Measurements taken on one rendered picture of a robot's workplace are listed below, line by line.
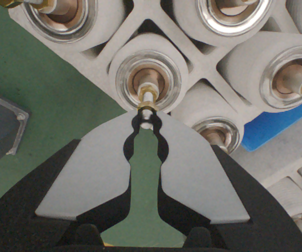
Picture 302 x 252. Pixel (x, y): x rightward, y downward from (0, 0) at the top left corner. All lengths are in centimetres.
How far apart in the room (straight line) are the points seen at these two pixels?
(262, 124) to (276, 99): 27
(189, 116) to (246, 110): 13
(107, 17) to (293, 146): 45
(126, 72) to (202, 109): 11
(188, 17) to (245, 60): 10
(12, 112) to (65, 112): 14
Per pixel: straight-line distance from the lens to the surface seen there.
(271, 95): 26
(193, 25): 21
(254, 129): 53
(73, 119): 56
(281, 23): 33
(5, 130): 58
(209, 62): 29
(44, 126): 61
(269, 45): 25
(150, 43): 20
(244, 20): 22
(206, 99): 26
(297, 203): 49
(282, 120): 51
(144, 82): 18
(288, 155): 49
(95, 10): 20
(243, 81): 26
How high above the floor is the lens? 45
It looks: 60 degrees down
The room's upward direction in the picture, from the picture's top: 179 degrees clockwise
